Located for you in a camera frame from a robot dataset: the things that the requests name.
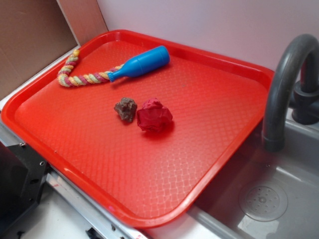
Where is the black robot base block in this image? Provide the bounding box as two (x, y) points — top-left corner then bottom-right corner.
(0, 144), (48, 236)

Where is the crumpled red paper ball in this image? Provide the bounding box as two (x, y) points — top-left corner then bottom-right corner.
(136, 98), (173, 132)

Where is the brown rock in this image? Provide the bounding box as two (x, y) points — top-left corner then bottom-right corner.
(114, 97), (138, 123)

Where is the red plastic tray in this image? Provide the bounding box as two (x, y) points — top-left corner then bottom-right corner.
(1, 30), (274, 229)

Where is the grey toy sink basin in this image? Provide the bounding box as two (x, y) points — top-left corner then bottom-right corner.
(189, 120), (319, 239)

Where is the grey sink faucet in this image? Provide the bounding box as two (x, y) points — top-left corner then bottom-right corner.
(262, 34), (319, 152)

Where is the brown cardboard panel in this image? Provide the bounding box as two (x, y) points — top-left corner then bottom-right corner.
(0, 0), (108, 100)

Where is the blue bottle rope toy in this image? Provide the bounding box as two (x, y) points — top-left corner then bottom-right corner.
(57, 46), (170, 87)

